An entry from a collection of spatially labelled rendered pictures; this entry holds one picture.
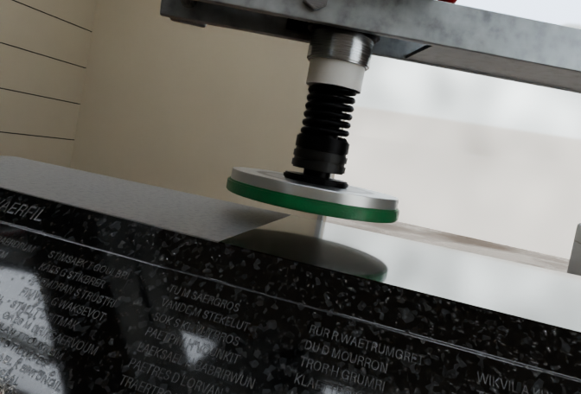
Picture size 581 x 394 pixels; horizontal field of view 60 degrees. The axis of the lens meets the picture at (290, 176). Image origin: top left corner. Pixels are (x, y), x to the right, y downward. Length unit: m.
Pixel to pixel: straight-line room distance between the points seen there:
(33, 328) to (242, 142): 5.67
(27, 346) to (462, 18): 0.55
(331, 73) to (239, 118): 5.52
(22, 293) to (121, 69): 6.71
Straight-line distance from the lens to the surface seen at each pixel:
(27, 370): 0.45
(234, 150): 6.11
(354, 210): 0.54
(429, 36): 0.62
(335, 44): 0.61
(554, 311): 0.48
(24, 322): 0.47
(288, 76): 5.96
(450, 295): 0.43
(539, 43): 0.68
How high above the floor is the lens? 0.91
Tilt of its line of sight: 3 degrees down
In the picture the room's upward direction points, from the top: 11 degrees clockwise
